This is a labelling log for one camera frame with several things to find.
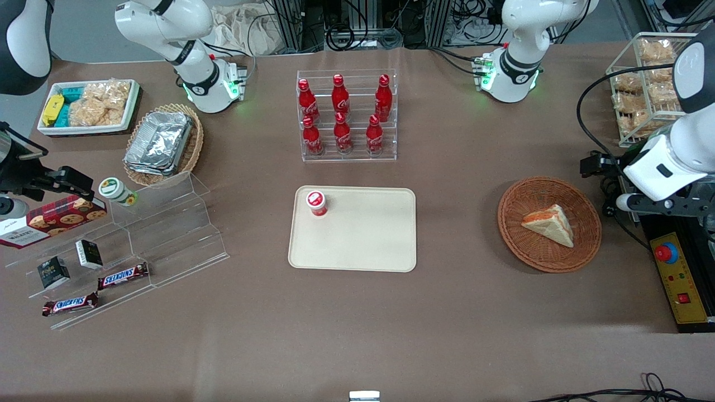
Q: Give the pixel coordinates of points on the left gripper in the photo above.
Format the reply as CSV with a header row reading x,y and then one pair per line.
x,y
613,166

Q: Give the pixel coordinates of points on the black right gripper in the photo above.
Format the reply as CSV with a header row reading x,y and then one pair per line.
x,y
17,172

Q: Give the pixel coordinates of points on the triangular sandwich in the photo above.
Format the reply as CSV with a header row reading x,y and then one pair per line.
x,y
550,226

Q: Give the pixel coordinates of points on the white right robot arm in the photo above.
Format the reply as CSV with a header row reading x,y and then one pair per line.
x,y
167,28

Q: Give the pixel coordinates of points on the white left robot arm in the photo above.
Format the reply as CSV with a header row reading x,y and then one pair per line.
x,y
525,33

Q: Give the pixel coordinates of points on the round brown wicker basket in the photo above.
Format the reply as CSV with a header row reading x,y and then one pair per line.
x,y
519,234

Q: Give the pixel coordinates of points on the oval wicker basket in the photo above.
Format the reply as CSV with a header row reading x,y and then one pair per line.
x,y
195,145

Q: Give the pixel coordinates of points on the beige plastic tray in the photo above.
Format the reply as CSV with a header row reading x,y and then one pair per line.
x,y
363,240

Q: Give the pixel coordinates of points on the red tartan cookie box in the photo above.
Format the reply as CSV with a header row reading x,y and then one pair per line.
x,y
56,220

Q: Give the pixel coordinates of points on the white rectangular plastic bin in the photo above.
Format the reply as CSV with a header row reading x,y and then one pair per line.
x,y
84,129

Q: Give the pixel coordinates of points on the clear bag of pastry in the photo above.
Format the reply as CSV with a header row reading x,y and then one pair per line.
x,y
627,82
663,92
656,51
631,111

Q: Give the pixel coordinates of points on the green white yogurt cup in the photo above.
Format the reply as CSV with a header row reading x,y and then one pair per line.
x,y
116,191

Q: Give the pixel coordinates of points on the yellow snack pack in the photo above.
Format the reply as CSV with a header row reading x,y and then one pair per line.
x,y
53,110

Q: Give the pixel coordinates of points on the small black carton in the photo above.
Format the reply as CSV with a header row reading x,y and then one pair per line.
x,y
53,272
89,254

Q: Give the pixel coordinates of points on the teal snack pack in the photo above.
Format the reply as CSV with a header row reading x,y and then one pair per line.
x,y
70,95

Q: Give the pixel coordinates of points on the clear bag of rice crackers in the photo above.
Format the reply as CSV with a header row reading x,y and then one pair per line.
x,y
100,103

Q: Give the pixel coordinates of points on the red emergency stop button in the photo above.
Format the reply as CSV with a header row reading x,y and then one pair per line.
x,y
666,253

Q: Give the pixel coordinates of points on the stack of foil trays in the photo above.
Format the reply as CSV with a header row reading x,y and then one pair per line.
x,y
159,142

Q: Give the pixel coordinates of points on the brown chocolate bar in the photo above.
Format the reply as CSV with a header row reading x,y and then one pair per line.
x,y
123,276
70,304

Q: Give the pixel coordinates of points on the clear acrylic step display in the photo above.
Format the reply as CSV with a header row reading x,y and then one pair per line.
x,y
179,234

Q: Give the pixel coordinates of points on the yellow black control box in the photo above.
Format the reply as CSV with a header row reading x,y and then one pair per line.
x,y
684,290

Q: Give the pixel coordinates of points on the red cola bottle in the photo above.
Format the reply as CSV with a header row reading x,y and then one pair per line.
x,y
374,138
308,103
343,137
312,139
340,97
383,100

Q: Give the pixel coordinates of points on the beige cloth bag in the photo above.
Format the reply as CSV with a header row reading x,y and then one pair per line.
x,y
240,30

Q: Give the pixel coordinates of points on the clear acrylic bottle rack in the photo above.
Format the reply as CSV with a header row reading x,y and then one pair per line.
x,y
357,156

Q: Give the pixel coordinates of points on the small red drink cup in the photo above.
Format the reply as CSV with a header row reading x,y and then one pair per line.
x,y
317,204

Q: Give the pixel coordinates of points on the small white box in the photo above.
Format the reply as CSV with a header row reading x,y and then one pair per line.
x,y
364,396

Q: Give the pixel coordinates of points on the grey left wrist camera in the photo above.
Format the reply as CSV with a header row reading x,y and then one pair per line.
x,y
628,202

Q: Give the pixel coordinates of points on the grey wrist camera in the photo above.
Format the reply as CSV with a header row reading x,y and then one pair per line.
x,y
11,207
628,202

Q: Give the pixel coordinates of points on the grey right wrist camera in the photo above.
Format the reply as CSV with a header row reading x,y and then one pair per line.
x,y
11,207

